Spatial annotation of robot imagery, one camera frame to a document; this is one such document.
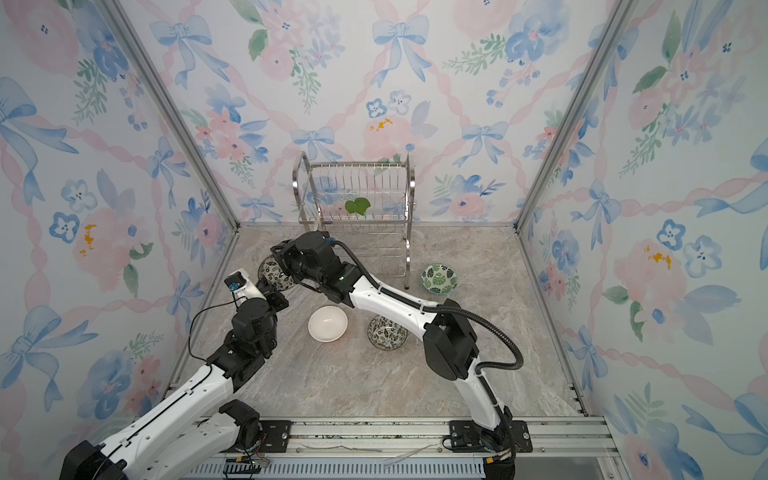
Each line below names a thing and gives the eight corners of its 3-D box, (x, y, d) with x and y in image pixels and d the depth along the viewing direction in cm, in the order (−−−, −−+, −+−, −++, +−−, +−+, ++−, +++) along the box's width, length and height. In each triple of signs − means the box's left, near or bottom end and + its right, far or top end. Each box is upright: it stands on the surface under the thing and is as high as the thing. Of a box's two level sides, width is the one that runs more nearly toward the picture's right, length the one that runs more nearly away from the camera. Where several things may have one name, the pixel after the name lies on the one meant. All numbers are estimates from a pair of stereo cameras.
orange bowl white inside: (308, 346, 90) (305, 339, 87) (314, 313, 97) (311, 305, 94) (346, 346, 91) (344, 339, 87) (349, 313, 98) (348, 305, 94)
